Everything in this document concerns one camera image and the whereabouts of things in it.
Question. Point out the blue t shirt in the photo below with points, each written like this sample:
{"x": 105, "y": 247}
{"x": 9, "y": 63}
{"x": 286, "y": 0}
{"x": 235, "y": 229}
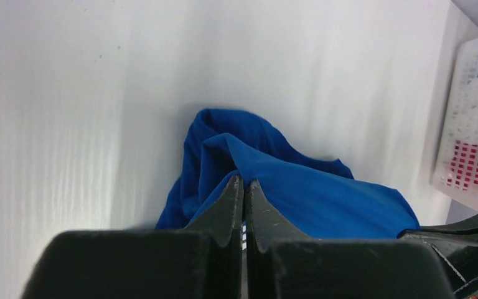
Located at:
{"x": 321, "y": 198}

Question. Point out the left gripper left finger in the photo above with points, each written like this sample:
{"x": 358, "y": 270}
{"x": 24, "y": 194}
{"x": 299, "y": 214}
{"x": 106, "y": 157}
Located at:
{"x": 202, "y": 260}

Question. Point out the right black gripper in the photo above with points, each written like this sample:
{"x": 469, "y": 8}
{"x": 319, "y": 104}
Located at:
{"x": 456, "y": 245}

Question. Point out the magenta t shirt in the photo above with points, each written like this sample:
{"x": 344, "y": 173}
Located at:
{"x": 463, "y": 167}

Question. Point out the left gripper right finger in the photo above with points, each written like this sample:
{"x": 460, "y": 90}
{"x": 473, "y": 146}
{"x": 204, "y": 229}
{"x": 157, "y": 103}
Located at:
{"x": 284, "y": 262}

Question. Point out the white plastic basket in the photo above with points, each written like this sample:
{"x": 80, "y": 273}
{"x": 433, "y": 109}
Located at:
{"x": 460, "y": 121}

